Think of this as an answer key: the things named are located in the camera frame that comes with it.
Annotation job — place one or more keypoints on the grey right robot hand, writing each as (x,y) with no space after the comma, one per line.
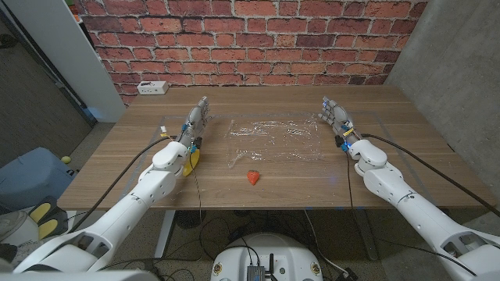
(340,119)

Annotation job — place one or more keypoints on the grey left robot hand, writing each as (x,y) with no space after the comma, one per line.
(193,125)

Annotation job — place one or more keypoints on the clear plastic wrap sheet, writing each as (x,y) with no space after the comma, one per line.
(273,140)

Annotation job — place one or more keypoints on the red toy strawberry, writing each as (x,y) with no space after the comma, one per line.
(253,177)

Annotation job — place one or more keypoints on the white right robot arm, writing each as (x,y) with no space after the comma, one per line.
(414,212)

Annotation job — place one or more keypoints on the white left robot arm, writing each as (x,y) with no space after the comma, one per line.
(117,218)

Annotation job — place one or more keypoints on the yellow toy banana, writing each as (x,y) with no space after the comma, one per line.
(191,167)

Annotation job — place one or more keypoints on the white power outlet box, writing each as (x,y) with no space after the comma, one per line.
(152,87)

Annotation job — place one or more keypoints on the black round floor disc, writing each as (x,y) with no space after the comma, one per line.
(189,219)

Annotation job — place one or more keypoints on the red brick print backdrop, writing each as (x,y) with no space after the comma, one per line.
(250,39)

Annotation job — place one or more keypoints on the metal table leg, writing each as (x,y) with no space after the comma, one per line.
(164,234)
(367,238)

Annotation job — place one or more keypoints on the small yellow-green ball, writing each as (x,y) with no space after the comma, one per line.
(65,159)

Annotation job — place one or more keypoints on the white upright panel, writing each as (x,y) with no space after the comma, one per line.
(70,50)

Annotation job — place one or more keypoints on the white flat board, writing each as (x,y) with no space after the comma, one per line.
(80,218)

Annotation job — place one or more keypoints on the white robot torso base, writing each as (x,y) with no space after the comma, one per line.
(265,253)

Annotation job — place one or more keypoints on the grey box on torso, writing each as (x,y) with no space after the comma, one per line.
(256,274)

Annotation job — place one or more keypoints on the blue plastic bin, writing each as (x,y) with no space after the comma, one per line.
(31,175)

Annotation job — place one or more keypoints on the black and yellow glove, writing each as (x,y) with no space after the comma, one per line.
(45,218)

